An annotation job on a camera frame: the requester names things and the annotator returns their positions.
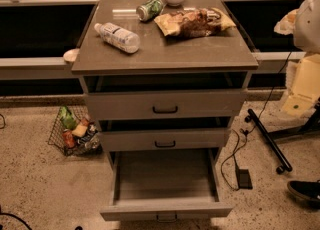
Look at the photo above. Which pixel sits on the grey bottom drawer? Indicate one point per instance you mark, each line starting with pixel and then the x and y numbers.
pixel 165 186

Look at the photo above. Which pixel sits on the grey drawer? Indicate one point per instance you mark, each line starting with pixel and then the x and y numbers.
pixel 115 97
pixel 170 133
pixel 165 186

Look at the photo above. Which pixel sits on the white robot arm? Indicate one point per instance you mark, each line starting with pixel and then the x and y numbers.
pixel 302 78

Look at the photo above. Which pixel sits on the grey drawer cabinet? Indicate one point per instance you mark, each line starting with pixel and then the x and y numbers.
pixel 158 54

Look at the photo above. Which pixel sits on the grey top drawer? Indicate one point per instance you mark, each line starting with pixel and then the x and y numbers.
pixel 115 97

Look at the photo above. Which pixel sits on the grey middle drawer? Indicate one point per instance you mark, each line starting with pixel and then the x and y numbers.
pixel 170 133

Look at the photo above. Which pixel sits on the clear plastic water bottle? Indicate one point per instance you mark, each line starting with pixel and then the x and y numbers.
pixel 118 37

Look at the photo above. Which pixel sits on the yellow sponge block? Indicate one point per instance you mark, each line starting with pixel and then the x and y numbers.
pixel 80 130

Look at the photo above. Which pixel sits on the brown chip bag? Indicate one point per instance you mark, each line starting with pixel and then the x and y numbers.
pixel 200 22

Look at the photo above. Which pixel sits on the green soda can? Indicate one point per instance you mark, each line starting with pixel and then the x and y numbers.
pixel 149 10

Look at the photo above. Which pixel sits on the green snack bag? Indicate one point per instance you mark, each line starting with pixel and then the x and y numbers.
pixel 66 118

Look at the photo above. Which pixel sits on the small round white disc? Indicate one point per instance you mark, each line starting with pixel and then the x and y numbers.
pixel 71 55

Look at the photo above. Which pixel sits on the black foot pedal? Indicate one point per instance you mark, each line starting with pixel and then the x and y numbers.
pixel 244 179

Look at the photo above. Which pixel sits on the black wheeled stand base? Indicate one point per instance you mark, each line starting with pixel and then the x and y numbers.
pixel 312 125

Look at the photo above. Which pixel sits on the wire basket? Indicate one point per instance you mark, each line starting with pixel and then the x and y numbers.
pixel 87 145

